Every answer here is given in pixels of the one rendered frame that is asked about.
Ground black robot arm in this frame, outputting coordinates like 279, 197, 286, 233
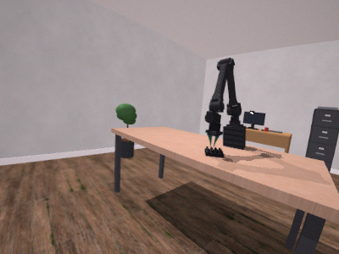
205, 58, 243, 135

